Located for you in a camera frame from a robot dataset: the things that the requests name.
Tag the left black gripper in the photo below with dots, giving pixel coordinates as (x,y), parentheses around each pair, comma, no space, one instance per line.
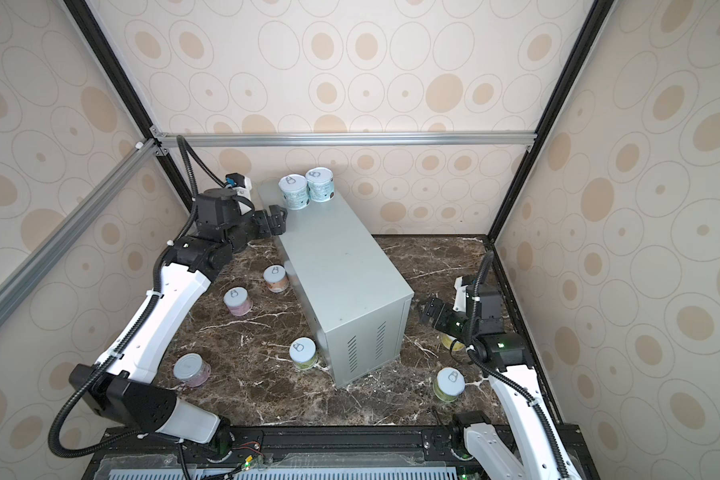
(270,229)

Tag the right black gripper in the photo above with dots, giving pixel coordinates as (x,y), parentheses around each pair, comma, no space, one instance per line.
(446,312)

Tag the teal label can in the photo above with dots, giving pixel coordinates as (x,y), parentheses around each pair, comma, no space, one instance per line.
(320,181)
(294,189)

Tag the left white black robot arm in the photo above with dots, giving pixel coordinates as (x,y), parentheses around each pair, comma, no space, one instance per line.
(119,385)

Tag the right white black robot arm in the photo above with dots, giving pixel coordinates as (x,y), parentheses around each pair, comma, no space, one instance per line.
(474,320)

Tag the orange label can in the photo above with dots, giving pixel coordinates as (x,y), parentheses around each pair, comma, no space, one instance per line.
(276,278)

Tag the green label can right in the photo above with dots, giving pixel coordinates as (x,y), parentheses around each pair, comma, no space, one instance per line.
(449,384)

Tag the pink label can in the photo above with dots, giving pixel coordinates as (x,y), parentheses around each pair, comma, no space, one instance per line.
(192,370)
(238,301)

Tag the grey metal cabinet box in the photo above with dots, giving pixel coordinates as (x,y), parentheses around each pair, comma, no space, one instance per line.
(355,301)

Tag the light green label can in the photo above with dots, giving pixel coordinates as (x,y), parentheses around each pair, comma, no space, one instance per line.
(303,353)

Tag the left slanted aluminium bar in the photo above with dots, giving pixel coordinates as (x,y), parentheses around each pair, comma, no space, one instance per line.
(27,276)

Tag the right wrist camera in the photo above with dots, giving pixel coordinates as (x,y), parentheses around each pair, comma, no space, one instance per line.
(461,285)

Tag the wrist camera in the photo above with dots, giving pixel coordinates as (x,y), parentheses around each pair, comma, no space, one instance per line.
(461,285)
(240,184)

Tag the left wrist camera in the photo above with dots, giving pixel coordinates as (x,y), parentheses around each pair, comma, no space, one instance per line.
(240,184)

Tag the horizontal aluminium frame bar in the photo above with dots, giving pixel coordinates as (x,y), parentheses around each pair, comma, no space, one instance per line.
(360,139)

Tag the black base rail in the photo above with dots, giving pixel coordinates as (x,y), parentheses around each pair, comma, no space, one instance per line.
(295,452)

